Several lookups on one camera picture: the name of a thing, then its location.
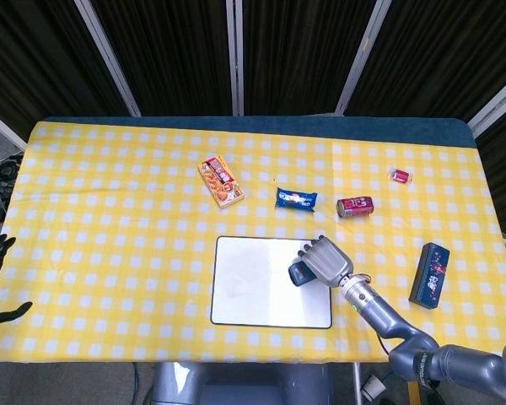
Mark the yellow snack box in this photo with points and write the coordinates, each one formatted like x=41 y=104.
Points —
x=220 y=181

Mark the dark brown curtain panel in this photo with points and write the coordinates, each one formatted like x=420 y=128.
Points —
x=303 y=55
x=447 y=55
x=33 y=55
x=168 y=55

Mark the long dark blue box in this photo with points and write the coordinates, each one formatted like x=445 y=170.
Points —
x=430 y=274

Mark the small red candy wrapper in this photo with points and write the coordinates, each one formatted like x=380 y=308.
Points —
x=400 y=176

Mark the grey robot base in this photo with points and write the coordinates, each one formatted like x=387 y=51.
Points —
x=236 y=384

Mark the white power plug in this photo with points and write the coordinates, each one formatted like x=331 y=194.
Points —
x=372 y=381

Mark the white dry-erase board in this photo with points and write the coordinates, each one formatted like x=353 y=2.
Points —
x=253 y=287

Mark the yellow checkered tablecloth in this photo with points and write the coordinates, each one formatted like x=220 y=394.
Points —
x=109 y=253

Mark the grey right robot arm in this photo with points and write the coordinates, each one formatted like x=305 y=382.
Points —
x=405 y=333

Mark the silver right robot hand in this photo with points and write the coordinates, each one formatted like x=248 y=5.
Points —
x=329 y=261

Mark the blue whiteboard eraser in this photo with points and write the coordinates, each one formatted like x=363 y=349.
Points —
x=300 y=274

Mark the white partition frame post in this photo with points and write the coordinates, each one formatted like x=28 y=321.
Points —
x=235 y=55
x=107 y=55
x=497 y=99
x=2 y=126
x=360 y=55

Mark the blue cookie packet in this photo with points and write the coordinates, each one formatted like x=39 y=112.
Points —
x=296 y=199

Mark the red drink can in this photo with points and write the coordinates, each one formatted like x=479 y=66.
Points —
x=356 y=207

